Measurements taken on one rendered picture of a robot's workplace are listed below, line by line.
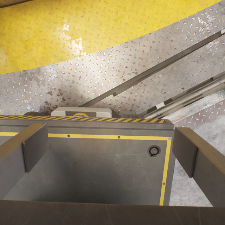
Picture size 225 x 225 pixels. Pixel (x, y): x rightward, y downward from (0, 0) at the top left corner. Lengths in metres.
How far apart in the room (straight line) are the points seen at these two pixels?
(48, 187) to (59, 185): 0.04
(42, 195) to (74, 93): 0.45
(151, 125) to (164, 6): 0.55
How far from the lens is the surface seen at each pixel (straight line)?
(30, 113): 0.82
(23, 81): 0.92
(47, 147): 0.17
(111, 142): 0.53
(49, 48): 0.86
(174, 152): 0.17
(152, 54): 0.82
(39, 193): 0.70
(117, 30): 0.82
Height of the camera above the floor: 0.80
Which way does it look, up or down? 75 degrees down
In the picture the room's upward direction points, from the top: 176 degrees counter-clockwise
